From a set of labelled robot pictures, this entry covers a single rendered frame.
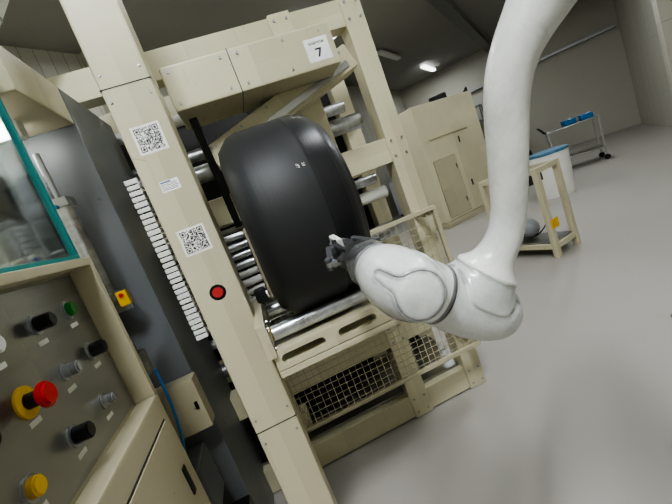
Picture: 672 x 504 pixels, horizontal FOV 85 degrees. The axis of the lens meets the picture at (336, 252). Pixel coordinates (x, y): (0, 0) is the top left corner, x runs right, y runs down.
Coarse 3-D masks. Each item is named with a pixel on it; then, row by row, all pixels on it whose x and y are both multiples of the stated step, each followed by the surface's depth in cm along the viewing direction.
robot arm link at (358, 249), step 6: (366, 240) 67; (372, 240) 66; (354, 246) 66; (360, 246) 64; (366, 246) 62; (354, 252) 64; (360, 252) 62; (348, 258) 65; (354, 258) 63; (348, 264) 65; (354, 264) 62; (348, 270) 67; (354, 270) 62; (354, 276) 62
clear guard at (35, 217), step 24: (0, 120) 77; (0, 144) 74; (0, 168) 71; (24, 168) 79; (0, 192) 68; (24, 192) 75; (0, 216) 65; (24, 216) 72; (48, 216) 81; (0, 240) 62; (24, 240) 69; (48, 240) 77; (0, 264) 60; (24, 264) 65
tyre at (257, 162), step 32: (256, 128) 99; (288, 128) 95; (320, 128) 99; (224, 160) 95; (256, 160) 89; (288, 160) 89; (320, 160) 90; (256, 192) 86; (288, 192) 87; (320, 192) 88; (352, 192) 92; (256, 224) 87; (288, 224) 87; (320, 224) 89; (352, 224) 92; (288, 256) 88; (320, 256) 91; (288, 288) 94; (320, 288) 98; (352, 288) 107
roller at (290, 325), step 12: (336, 300) 105; (348, 300) 105; (360, 300) 106; (312, 312) 103; (324, 312) 104; (336, 312) 105; (276, 324) 102; (288, 324) 102; (300, 324) 102; (312, 324) 104; (276, 336) 101
